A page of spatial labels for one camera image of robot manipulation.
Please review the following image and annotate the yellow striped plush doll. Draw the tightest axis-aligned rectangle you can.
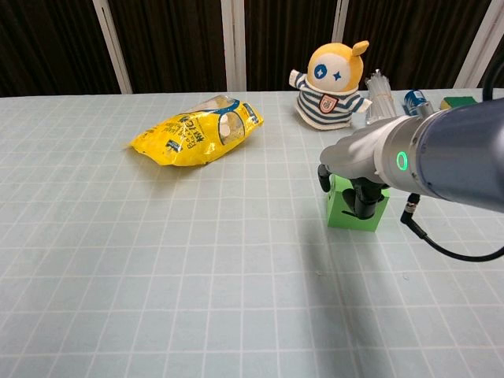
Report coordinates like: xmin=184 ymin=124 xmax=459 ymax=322
xmin=288 ymin=39 xmax=373 ymax=132

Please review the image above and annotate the grid patterned tablecloth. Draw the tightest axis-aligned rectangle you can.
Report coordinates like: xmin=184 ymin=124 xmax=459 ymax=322
xmin=0 ymin=89 xmax=504 ymax=378

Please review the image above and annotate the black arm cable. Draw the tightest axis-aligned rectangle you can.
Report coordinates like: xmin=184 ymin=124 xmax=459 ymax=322
xmin=399 ymin=192 xmax=504 ymax=262

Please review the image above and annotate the bundle of clear straws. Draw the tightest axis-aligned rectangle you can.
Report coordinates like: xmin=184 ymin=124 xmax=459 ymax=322
xmin=364 ymin=69 xmax=398 ymax=126

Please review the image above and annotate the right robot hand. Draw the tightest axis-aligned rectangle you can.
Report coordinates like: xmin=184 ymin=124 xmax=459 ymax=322
xmin=317 ymin=117 xmax=410 ymax=220

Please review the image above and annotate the blue spray bottle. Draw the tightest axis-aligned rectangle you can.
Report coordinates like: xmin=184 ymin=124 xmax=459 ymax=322
xmin=402 ymin=90 xmax=434 ymax=118

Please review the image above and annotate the yellow snack bag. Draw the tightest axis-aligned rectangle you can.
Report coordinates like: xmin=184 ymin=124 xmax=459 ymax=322
xmin=126 ymin=94 xmax=265 ymax=168

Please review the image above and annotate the green numbered cube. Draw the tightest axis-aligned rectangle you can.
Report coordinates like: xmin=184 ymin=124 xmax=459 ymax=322
xmin=326 ymin=172 xmax=391 ymax=232

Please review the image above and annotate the green yellow sponge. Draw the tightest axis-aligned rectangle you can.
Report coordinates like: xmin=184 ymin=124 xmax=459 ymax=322
xmin=439 ymin=95 xmax=480 ymax=111

